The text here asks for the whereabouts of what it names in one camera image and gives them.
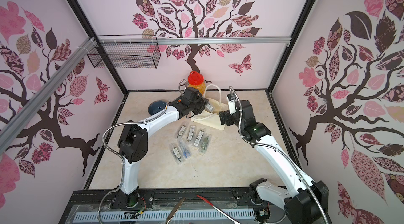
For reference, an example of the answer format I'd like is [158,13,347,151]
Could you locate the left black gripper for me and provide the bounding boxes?
[189,95,209,115]

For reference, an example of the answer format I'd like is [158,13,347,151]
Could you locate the grey metal rod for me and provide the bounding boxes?
[164,197,186,224]

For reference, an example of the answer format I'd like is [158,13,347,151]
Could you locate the clear compass case white label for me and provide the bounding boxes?
[192,128,206,148]

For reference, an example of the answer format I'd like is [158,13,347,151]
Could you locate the white slotted cable duct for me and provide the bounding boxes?
[70,209,255,224]

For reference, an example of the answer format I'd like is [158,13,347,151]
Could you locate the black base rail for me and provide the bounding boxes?
[58,185,332,224]

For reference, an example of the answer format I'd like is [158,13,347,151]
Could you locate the clear compass case blue compass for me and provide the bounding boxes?
[179,140,192,159]

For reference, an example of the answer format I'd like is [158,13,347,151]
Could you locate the horizontal aluminium rail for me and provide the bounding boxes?
[99,36,291,45]

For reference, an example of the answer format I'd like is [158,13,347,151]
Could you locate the diagonal aluminium rail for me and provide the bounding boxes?
[1,38,96,153]

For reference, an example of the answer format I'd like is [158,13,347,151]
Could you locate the red-tipped metal rod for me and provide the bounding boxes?
[196,195,240,224]

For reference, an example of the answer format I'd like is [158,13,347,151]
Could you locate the black wire basket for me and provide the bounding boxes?
[87,34,161,69]

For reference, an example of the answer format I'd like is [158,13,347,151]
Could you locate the clear compass case green parts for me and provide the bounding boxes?
[198,134,211,155]

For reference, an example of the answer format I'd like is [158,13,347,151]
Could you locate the blue-grey ceramic bowl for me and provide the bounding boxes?
[147,100,169,116]

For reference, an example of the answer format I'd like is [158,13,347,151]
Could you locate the right flexible metal conduit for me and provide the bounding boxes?
[228,86,330,224]

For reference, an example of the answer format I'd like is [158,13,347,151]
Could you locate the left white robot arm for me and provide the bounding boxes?
[118,87,214,208]

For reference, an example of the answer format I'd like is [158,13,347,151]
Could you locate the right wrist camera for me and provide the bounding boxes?
[227,94,237,115]

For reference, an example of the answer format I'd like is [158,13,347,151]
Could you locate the red-lidded jar of corn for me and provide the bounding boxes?
[187,71,206,95]

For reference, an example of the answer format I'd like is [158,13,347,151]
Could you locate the clear compass case barcode label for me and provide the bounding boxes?
[186,125,197,144]

